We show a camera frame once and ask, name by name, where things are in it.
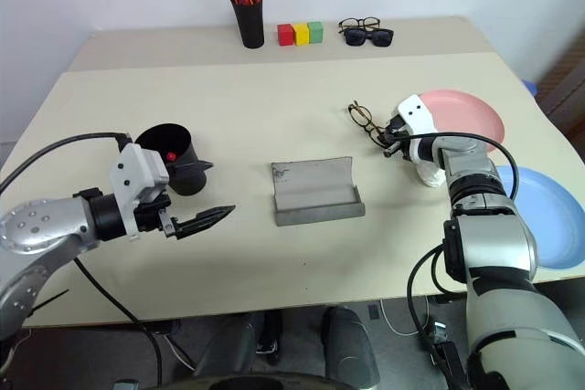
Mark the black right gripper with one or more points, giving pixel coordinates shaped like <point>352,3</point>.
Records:
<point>401,134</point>

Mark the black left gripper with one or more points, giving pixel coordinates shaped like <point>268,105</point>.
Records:
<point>151,214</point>

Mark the tortoiseshell glasses with price tag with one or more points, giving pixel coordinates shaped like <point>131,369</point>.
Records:
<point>358,115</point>

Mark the grey glasses case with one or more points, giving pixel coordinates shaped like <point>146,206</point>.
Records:
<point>315,189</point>

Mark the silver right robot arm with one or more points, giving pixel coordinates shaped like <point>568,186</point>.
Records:
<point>493,244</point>

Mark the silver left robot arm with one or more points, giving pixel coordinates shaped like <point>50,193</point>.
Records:
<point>41,221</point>

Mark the empty black plastic cup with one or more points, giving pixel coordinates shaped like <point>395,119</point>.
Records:
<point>183,180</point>

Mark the pink plastic plate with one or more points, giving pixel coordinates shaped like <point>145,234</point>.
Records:
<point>471,116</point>

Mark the black sunglasses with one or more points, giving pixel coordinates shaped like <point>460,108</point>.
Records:
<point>356,37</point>

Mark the green wooden block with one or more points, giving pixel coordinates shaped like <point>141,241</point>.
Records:
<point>316,33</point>

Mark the yellow wooden block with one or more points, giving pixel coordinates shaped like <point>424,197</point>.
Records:
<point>301,35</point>

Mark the red wooden block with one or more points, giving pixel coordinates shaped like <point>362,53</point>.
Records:
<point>285,35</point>

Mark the small blue object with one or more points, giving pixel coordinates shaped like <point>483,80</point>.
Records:
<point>530,87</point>

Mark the black cup holding pens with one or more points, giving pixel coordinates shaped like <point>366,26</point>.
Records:
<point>251,29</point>

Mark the blue plastic plate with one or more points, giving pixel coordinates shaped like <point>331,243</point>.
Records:
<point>548,216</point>

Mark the dark grey rounded shape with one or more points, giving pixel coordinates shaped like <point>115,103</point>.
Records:
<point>349,349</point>

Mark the black device on floor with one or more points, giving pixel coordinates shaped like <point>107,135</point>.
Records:
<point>445,349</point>

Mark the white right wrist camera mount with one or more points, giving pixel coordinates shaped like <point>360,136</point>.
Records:
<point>416,113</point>

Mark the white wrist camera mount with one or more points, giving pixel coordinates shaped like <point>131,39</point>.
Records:
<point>416,113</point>
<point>132,171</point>

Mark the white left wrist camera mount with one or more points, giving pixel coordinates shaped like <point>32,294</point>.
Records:
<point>132,171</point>

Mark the thin brown frame glasses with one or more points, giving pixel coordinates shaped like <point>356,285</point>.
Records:
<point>351,24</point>

